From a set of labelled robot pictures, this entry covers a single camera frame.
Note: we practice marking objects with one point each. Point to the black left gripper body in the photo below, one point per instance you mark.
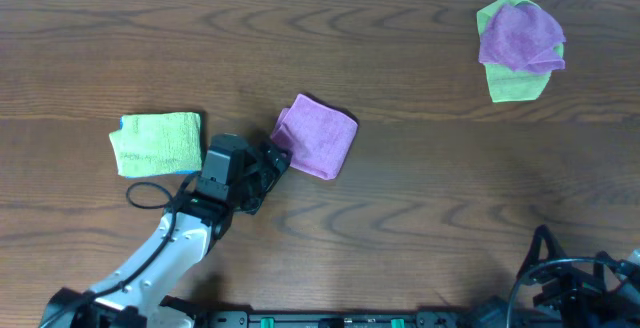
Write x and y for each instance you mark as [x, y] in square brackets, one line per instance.
[273, 161]

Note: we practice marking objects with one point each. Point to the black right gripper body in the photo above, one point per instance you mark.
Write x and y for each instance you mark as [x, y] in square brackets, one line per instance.
[577, 291]

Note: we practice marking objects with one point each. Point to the pink microfiber cloth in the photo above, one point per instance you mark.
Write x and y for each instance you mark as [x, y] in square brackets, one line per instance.
[317, 136]

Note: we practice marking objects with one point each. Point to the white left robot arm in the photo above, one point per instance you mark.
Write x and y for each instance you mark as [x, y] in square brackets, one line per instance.
[137, 293]

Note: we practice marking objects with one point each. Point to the folded green cloth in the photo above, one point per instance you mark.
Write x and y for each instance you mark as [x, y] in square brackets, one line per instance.
[157, 143]

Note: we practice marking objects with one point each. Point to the light green cloth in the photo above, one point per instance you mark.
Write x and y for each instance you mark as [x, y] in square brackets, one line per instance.
[505, 85]

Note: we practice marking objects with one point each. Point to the purple crumpled cloth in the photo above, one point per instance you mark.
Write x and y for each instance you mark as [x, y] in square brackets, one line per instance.
[523, 38]

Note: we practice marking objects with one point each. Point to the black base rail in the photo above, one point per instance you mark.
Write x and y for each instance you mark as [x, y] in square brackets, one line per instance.
[425, 319]

